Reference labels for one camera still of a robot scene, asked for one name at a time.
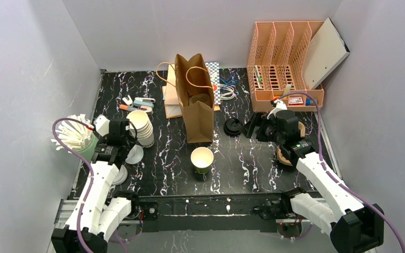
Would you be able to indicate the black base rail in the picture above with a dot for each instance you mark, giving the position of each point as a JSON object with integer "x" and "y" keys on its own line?
{"x": 265, "y": 205}

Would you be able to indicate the orange file organizer rack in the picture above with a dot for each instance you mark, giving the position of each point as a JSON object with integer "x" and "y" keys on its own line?
{"x": 275, "y": 65}

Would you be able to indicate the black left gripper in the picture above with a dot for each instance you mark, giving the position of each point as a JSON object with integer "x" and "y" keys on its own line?
{"x": 119, "y": 151}

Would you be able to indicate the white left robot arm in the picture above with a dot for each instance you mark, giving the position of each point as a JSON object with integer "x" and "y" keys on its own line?
{"x": 92, "y": 222}

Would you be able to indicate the green paper coffee cup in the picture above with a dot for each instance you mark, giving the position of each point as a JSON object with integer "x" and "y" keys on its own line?
{"x": 201, "y": 160}

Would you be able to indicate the black coffee cup lid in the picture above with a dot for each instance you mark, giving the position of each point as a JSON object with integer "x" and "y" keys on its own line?
{"x": 232, "y": 127}

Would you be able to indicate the cardboard cup carrier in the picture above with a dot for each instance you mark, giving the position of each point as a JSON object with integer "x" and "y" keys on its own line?
{"x": 285, "y": 154}

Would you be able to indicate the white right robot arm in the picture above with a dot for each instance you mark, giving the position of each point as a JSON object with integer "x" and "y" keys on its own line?
{"x": 352, "y": 225}

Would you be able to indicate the green cup of stirrers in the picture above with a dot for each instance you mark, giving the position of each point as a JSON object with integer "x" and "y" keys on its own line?
{"x": 77, "y": 137}

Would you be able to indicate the white lid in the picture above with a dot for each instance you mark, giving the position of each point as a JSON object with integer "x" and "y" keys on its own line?
{"x": 121, "y": 176}
{"x": 135, "y": 155}

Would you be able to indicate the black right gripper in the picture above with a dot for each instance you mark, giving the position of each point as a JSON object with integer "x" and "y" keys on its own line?
{"x": 258, "y": 125}

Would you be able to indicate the stack of white lids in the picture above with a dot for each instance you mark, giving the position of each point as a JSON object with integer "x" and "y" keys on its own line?
{"x": 142, "y": 128}

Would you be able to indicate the brown paper bag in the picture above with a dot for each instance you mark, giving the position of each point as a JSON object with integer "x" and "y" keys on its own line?
{"x": 195, "y": 97}

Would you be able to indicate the checkered paper sheet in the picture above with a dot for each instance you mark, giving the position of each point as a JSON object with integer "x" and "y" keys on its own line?
{"x": 213, "y": 69}

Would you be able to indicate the white folder board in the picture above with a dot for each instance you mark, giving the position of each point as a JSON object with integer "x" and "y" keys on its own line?
{"x": 326, "y": 51}

